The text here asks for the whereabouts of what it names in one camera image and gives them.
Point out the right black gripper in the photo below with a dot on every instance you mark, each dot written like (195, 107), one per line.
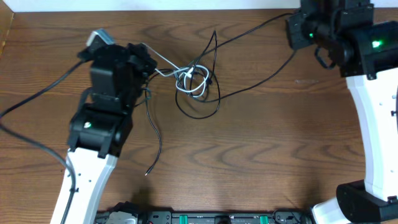
(295, 39)

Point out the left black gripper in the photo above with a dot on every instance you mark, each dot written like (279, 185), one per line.
(137, 58)

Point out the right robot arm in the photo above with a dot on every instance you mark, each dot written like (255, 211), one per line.
(366, 54)

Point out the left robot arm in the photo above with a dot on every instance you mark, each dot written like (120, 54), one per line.
(101, 125)

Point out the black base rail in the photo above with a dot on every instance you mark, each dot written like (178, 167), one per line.
(128, 212)

